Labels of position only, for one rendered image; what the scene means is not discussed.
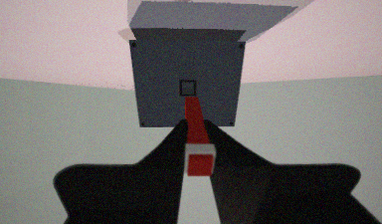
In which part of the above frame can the red square peg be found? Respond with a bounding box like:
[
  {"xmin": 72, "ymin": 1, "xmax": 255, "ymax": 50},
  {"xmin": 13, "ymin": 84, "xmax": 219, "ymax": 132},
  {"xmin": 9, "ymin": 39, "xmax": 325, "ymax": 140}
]
[{"xmin": 184, "ymin": 97, "xmax": 216, "ymax": 176}]

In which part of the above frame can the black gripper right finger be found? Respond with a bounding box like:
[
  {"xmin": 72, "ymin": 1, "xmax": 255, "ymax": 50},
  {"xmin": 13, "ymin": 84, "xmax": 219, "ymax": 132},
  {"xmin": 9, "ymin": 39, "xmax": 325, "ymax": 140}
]
[{"xmin": 204, "ymin": 119, "xmax": 361, "ymax": 224}]

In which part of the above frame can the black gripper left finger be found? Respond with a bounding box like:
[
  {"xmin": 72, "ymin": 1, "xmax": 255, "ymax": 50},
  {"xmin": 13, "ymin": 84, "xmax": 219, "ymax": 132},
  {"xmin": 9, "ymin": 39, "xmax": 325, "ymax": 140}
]
[{"xmin": 53, "ymin": 119, "xmax": 188, "ymax": 224}]

